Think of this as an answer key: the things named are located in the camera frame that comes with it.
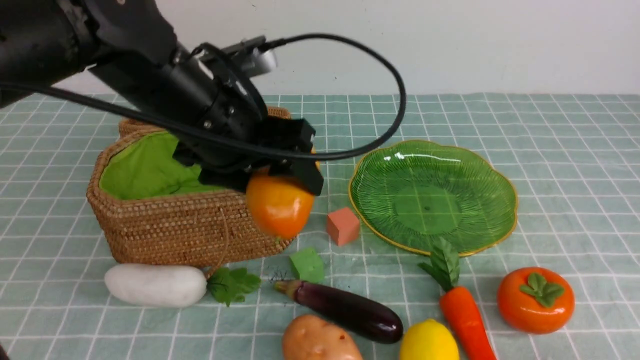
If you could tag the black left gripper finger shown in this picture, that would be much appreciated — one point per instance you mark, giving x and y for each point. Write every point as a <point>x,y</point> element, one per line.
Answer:
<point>303,173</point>
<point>237,180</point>

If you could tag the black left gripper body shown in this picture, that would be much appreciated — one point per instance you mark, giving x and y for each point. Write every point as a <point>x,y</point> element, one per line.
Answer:
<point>238,112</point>

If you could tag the orange yellow mango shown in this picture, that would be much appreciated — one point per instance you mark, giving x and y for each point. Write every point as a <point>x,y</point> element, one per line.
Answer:
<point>279,205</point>

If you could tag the white radish with leaves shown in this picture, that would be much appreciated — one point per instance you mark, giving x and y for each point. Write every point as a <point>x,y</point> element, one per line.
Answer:
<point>177,286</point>

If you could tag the dark purple eggplant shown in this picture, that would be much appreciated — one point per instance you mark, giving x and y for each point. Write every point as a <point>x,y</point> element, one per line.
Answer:
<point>365,317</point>

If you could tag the brown potato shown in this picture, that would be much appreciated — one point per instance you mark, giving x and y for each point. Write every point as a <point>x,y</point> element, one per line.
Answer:
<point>309,337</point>

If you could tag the orange carrot green leaves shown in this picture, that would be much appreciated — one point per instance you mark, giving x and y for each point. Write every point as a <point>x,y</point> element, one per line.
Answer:
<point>457,303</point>

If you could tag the yellow lemon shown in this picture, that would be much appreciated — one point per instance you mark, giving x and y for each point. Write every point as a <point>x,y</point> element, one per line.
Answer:
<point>428,340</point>

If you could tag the orange persimmon green calyx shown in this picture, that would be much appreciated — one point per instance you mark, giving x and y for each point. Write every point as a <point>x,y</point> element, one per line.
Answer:
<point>535,300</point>

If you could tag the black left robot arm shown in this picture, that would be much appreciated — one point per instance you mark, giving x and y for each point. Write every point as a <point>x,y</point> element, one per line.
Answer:
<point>204,96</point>

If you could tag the salmon pink foam cube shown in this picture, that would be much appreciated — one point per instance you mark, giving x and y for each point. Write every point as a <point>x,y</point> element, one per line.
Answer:
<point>343,226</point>

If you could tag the woven wicker basket green lining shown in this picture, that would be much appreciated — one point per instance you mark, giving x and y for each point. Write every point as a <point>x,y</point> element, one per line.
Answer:
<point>206,229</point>

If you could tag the green foam cube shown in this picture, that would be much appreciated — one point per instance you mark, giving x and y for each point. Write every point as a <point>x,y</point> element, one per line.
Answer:
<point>308,265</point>

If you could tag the green glass leaf plate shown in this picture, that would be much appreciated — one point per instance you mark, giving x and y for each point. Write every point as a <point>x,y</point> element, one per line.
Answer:
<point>416,192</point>

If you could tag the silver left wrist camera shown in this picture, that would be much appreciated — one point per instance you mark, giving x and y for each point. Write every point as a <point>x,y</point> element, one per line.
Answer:
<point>248,54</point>

